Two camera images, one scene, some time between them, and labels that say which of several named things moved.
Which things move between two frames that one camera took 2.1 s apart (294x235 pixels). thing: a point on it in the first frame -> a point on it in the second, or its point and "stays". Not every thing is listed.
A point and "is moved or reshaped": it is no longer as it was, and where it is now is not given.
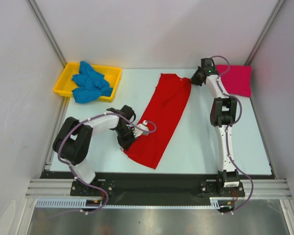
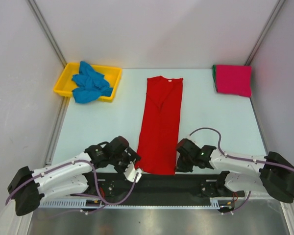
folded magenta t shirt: [237, 80] stays
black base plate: [154, 188] stays
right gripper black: [194, 80] -> [180, 167]
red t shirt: [162, 109] is moved or reshaped
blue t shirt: [91, 83] stays
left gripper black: [126, 144] -> [133, 156]
